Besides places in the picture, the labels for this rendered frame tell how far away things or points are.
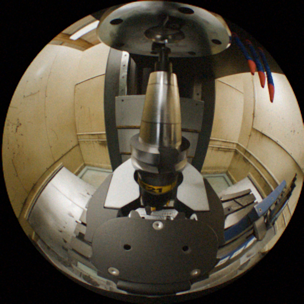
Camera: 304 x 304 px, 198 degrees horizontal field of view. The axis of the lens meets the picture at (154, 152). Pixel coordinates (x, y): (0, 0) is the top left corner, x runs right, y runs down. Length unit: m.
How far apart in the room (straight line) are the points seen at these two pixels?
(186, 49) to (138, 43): 0.07
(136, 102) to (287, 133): 1.17
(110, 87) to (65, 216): 0.99
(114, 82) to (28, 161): 0.93
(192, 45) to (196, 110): 0.45
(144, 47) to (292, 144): 1.03
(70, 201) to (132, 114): 0.86
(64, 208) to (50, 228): 0.30
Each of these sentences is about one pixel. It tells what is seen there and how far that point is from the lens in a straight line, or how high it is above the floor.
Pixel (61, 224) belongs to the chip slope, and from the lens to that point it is 0.95.
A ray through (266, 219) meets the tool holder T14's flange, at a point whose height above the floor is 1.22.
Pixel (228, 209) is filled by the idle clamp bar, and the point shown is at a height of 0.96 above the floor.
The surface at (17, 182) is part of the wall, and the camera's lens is 1.04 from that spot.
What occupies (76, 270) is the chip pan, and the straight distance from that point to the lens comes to 0.95.
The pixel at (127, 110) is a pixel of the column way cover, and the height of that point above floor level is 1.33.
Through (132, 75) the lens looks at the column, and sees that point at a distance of 0.62.
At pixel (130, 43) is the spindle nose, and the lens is 0.16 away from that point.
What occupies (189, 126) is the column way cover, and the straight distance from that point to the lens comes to 0.56.
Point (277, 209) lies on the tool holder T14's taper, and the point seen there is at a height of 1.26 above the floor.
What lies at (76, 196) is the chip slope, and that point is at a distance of 1.00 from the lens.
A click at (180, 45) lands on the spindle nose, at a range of 0.16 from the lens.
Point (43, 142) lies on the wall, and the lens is 1.08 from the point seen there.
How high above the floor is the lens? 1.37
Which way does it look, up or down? 27 degrees down
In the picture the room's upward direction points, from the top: 2 degrees clockwise
